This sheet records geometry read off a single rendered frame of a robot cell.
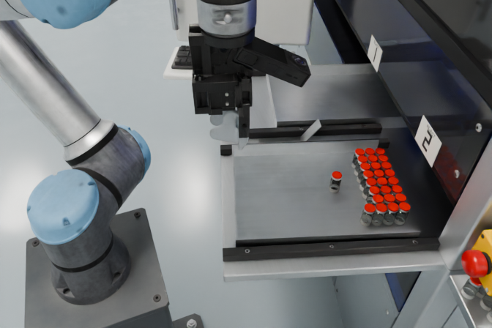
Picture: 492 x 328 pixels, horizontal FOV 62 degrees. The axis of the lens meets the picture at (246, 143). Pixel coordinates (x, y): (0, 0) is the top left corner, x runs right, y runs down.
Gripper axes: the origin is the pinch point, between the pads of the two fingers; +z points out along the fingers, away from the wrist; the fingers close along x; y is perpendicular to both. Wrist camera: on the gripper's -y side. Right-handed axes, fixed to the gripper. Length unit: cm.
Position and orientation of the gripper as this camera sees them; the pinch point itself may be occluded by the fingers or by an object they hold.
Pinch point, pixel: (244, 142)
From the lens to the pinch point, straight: 66.2
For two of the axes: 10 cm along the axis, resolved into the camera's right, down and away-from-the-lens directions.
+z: 0.0, 7.5, 6.6
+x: 0.6, 6.6, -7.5
